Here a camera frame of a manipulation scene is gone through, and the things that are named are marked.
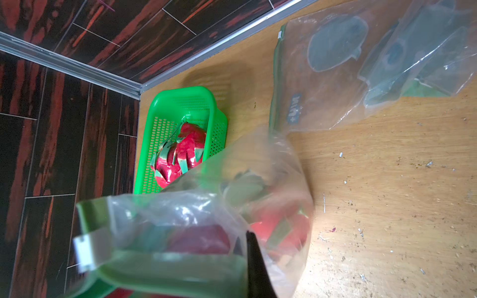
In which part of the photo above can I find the clear zip-top bag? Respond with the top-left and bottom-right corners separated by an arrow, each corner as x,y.
66,128 -> 314,298
269,1 -> 477,134

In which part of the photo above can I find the red dragon fruit toy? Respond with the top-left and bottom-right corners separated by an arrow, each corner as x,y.
150,141 -> 183,188
165,224 -> 231,255
176,122 -> 206,174

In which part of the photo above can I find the green perforated plastic tray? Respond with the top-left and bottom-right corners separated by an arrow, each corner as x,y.
134,86 -> 228,194

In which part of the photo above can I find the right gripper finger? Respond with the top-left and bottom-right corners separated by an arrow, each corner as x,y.
246,231 -> 277,298

